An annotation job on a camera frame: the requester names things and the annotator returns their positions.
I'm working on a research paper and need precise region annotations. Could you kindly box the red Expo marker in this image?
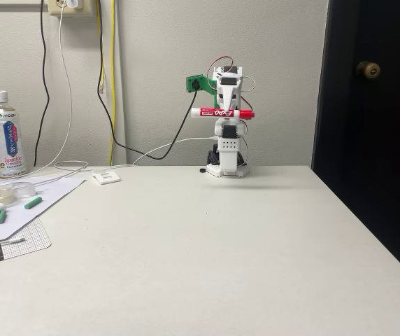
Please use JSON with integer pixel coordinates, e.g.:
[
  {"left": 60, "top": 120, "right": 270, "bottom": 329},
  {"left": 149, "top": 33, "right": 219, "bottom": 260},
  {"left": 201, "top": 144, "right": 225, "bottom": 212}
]
[{"left": 190, "top": 107, "right": 256, "bottom": 120}]

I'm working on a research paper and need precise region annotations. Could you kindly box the brass door knob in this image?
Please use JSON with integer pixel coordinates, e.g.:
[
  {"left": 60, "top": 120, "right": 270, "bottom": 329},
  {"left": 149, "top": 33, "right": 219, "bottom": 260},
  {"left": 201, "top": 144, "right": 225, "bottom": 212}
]
[{"left": 356, "top": 60, "right": 382, "bottom": 81}]

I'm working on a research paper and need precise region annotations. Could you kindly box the black door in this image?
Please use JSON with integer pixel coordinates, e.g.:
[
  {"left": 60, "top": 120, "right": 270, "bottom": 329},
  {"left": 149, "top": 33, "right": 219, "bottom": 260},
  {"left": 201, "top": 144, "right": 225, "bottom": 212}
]
[{"left": 310, "top": 0, "right": 400, "bottom": 286}]

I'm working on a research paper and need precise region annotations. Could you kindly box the white paper sheet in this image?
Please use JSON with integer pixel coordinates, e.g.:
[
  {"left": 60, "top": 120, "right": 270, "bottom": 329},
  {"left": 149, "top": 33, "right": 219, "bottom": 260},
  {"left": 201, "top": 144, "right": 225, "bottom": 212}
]
[{"left": 0, "top": 174, "right": 87, "bottom": 242}]

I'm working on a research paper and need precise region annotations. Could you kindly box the jasmine tea bottle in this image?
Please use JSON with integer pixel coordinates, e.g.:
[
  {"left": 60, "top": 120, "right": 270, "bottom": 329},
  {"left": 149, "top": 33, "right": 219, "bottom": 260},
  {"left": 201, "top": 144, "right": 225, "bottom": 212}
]
[{"left": 0, "top": 90, "right": 28, "bottom": 180}]

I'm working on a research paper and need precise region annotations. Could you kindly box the grid pattern mat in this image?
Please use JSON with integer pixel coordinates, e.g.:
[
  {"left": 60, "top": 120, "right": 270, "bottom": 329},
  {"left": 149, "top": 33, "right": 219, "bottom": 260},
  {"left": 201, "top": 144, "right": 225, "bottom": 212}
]
[{"left": 0, "top": 216, "right": 52, "bottom": 263}]

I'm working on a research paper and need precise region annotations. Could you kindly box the clear petri dish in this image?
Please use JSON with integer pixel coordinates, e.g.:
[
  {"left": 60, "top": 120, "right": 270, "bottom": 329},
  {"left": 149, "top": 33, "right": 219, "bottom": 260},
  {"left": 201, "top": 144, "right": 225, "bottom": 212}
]
[{"left": 0, "top": 181, "right": 37, "bottom": 205}]

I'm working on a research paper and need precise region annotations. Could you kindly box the white cotton swab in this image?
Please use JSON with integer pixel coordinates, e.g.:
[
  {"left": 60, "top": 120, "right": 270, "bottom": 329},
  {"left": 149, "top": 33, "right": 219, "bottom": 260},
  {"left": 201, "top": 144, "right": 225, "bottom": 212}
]
[{"left": 0, "top": 237, "right": 27, "bottom": 251}]

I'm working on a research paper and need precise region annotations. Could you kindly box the red black servo cable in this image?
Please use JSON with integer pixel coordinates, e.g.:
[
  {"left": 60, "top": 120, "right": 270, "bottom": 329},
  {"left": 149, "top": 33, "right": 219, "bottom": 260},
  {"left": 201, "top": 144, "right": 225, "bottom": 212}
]
[{"left": 208, "top": 55, "right": 238, "bottom": 73}]

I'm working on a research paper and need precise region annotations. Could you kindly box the white robot power cable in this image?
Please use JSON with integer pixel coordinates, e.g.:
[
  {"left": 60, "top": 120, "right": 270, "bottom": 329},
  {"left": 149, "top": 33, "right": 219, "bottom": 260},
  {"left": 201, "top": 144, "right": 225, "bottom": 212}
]
[{"left": 35, "top": 136, "right": 218, "bottom": 183}]

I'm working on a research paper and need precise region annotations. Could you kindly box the white wall cable conduit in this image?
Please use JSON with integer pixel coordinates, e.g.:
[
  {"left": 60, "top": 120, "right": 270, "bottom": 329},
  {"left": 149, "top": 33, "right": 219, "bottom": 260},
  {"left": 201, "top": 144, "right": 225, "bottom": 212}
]
[{"left": 113, "top": 0, "right": 128, "bottom": 166}]

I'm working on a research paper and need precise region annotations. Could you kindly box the long yellow cable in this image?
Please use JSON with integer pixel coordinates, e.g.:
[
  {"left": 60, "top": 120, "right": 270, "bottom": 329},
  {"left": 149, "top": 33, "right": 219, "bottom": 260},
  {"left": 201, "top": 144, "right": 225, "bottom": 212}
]
[{"left": 107, "top": 0, "right": 116, "bottom": 166}]

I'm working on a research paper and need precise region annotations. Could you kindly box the black camera cable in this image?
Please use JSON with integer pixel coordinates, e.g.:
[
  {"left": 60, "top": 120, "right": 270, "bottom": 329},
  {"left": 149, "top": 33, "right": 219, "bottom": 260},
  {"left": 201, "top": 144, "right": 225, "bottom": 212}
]
[{"left": 97, "top": 0, "right": 201, "bottom": 160}]

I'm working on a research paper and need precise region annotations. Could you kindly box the short yellow cable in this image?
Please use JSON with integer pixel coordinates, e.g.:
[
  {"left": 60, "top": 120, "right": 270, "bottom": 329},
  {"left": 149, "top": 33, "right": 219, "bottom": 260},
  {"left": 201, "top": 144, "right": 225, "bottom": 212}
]
[{"left": 96, "top": 0, "right": 106, "bottom": 94}]

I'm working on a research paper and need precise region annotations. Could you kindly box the white square wall plate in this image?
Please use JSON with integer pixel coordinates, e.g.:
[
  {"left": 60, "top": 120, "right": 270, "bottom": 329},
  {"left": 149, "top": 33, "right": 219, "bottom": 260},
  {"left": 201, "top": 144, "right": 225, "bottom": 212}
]
[{"left": 92, "top": 170, "right": 122, "bottom": 186}]

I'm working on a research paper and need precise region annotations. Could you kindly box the white charger cable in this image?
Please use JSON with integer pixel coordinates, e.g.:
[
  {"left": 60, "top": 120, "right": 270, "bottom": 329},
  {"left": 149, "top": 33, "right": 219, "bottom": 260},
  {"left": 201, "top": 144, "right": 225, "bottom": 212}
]
[{"left": 0, "top": 5, "right": 74, "bottom": 187}]

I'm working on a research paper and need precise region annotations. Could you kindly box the thin black cable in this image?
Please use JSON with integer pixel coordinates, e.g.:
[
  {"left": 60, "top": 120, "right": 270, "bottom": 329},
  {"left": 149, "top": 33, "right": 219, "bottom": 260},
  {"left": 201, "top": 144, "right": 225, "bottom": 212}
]
[{"left": 33, "top": 0, "right": 51, "bottom": 168}]

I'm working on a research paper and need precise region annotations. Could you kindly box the beige wall outlet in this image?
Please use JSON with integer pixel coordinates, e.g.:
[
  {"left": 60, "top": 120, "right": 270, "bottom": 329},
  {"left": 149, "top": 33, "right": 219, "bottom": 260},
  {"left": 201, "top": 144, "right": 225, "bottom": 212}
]
[{"left": 47, "top": 0, "right": 95, "bottom": 18}]

